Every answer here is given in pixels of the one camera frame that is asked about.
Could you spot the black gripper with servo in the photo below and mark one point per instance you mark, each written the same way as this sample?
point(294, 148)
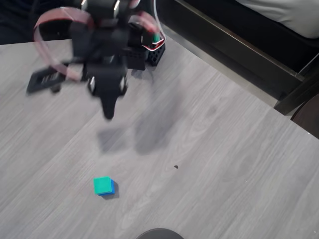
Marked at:
point(106, 84)

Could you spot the green cube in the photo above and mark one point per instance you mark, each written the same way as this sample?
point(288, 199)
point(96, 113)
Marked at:
point(101, 185)

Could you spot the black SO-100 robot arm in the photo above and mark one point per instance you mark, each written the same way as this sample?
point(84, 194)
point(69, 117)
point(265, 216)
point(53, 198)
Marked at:
point(104, 37)

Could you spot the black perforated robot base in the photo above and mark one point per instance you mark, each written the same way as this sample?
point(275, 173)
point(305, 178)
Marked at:
point(157, 56)

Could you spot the blue cube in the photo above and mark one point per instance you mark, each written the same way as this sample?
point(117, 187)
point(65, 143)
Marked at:
point(112, 187)

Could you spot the small green circuit board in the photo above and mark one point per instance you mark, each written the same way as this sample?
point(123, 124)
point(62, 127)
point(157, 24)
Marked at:
point(156, 37)

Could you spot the dark round stand base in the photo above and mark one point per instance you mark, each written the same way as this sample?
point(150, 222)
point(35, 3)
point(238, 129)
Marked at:
point(159, 234)

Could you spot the white mattress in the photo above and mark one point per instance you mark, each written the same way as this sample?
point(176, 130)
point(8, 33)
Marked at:
point(286, 15)

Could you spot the dark round furniture piece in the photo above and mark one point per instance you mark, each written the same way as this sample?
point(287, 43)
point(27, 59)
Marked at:
point(309, 119)

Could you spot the black wrist camera mount frame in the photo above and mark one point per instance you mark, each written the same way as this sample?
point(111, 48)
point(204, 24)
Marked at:
point(45, 81)

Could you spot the dark wooden bed frame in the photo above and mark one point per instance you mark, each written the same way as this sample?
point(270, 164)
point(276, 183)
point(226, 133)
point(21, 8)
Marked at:
point(249, 47)

